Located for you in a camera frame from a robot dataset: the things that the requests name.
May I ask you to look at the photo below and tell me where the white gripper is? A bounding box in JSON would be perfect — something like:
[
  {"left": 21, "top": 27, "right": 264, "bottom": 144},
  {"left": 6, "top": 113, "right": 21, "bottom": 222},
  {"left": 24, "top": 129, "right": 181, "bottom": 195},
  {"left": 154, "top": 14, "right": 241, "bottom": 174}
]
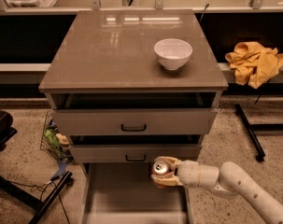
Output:
[{"left": 151, "top": 156, "right": 200, "bottom": 187}]

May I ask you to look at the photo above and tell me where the red coke can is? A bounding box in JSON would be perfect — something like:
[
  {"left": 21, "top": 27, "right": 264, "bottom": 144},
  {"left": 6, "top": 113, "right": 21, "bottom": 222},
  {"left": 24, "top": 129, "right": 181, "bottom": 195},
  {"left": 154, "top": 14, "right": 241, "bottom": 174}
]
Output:
[{"left": 152, "top": 160, "right": 170, "bottom": 175}]

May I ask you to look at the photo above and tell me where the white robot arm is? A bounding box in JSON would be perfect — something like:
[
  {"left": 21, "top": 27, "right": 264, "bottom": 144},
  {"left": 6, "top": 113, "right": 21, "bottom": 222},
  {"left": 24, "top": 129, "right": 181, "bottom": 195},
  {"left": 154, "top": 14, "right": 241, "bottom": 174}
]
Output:
[{"left": 151, "top": 156, "right": 283, "bottom": 224}]

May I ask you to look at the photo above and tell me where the open bottom drawer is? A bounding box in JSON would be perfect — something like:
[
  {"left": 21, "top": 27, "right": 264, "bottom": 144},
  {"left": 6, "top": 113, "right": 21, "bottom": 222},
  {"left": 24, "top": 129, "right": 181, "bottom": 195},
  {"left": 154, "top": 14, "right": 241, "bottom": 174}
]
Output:
[{"left": 81, "top": 162, "right": 193, "bottom": 224}]

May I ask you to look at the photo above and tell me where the grey drawer cabinet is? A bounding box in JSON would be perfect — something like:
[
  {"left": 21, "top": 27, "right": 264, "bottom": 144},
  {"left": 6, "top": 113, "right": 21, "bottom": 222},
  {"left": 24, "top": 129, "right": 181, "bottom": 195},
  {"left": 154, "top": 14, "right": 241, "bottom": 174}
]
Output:
[{"left": 38, "top": 9, "right": 229, "bottom": 224}]

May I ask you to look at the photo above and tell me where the black metal stand leg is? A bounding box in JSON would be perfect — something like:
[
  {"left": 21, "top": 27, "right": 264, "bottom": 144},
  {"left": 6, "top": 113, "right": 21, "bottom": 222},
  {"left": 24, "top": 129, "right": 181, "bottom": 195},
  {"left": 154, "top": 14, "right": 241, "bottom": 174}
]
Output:
[{"left": 235, "top": 105, "right": 283, "bottom": 162}]

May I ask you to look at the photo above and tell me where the white ceramic bowl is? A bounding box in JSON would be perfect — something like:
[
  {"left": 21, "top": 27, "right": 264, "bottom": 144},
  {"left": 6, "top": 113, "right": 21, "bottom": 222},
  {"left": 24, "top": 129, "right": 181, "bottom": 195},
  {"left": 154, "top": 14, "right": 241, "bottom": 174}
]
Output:
[{"left": 154, "top": 38, "right": 193, "bottom": 71}]

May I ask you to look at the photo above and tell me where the yellow crumpled cloth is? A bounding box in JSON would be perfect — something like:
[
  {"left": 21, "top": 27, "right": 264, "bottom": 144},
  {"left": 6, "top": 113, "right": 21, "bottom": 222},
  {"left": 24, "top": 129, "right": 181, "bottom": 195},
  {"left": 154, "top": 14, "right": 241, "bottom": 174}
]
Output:
[{"left": 225, "top": 42, "right": 283, "bottom": 89}]

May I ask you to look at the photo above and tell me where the black chair base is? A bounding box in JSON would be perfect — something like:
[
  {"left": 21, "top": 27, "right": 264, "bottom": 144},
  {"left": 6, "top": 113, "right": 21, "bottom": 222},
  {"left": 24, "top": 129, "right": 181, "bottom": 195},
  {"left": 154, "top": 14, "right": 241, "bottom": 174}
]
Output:
[{"left": 0, "top": 109, "right": 78, "bottom": 224}]

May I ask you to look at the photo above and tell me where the top drawer with black handle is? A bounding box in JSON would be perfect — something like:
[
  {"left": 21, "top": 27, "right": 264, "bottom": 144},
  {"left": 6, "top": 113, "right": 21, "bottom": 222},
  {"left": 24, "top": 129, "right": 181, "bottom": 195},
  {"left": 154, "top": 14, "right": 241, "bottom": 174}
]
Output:
[{"left": 51, "top": 108, "right": 217, "bottom": 135}]

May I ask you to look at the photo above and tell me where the drawer with black handle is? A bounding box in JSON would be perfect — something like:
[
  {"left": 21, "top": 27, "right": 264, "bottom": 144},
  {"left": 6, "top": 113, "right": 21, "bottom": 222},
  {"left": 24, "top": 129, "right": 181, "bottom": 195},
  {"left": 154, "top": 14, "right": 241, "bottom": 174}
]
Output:
[
  {"left": 51, "top": 108, "right": 217, "bottom": 135},
  {"left": 70, "top": 144, "right": 202, "bottom": 163}
]

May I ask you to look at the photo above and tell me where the middle drawer with black handle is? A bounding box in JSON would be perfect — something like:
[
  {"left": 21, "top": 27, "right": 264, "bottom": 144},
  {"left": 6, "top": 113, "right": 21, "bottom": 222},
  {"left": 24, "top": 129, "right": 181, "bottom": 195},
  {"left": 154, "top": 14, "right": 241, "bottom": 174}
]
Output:
[{"left": 70, "top": 144, "right": 202, "bottom": 163}]

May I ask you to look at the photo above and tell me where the wire basket with items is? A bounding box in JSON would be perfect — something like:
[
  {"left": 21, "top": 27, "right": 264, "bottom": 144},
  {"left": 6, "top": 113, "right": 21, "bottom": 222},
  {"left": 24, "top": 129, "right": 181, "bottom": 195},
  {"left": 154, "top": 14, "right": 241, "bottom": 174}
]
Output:
[{"left": 40, "top": 112, "right": 71, "bottom": 161}]

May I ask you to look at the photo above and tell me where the black floor cable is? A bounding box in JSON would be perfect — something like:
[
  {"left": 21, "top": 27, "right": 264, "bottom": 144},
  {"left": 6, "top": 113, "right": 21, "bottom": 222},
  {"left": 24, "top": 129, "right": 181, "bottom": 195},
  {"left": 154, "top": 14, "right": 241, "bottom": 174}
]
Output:
[{"left": 9, "top": 179, "right": 72, "bottom": 224}]

